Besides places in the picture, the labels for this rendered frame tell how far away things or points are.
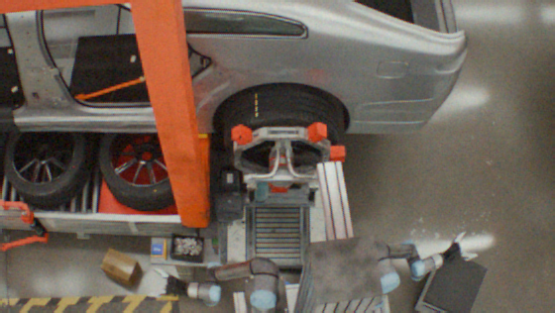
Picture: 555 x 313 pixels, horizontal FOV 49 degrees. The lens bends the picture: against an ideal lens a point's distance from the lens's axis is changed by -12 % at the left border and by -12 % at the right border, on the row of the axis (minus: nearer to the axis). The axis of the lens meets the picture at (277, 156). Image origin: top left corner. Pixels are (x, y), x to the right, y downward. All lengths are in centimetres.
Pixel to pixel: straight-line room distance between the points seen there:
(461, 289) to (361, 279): 197
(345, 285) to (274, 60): 143
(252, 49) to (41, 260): 232
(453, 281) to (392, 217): 76
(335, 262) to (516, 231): 275
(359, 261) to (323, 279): 15
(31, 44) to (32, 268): 188
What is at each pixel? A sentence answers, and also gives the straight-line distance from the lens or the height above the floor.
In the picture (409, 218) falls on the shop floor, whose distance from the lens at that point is 488.
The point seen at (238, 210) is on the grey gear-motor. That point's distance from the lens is 436.
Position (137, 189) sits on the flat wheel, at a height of 50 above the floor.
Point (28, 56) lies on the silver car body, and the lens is 374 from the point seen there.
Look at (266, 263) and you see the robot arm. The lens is 312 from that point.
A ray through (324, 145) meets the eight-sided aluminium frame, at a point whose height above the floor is 99.
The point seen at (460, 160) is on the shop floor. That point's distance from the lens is 517.
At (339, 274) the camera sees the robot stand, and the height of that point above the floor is 203.
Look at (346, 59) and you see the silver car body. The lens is 354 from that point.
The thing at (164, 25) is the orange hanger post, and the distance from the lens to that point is 244.
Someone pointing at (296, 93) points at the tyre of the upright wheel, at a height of 117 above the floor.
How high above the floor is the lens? 443
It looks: 63 degrees down
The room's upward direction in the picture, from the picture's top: 4 degrees clockwise
